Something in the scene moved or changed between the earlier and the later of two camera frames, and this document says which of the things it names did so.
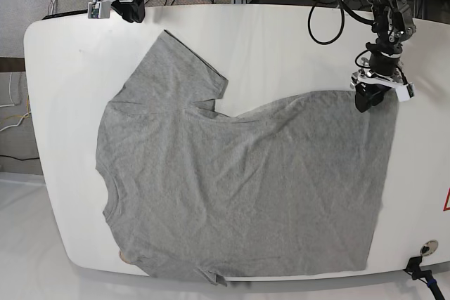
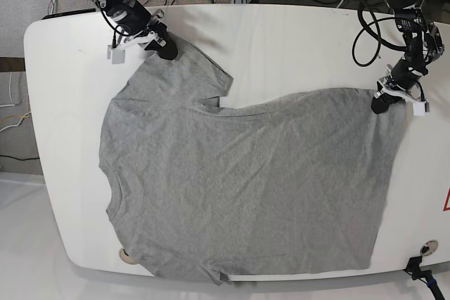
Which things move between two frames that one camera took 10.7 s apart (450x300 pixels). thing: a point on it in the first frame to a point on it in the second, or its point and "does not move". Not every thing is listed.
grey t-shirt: [297, 187] does not move
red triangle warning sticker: [446, 206] does not move
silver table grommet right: [428, 248] does not move
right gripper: [384, 69] to [402, 79]
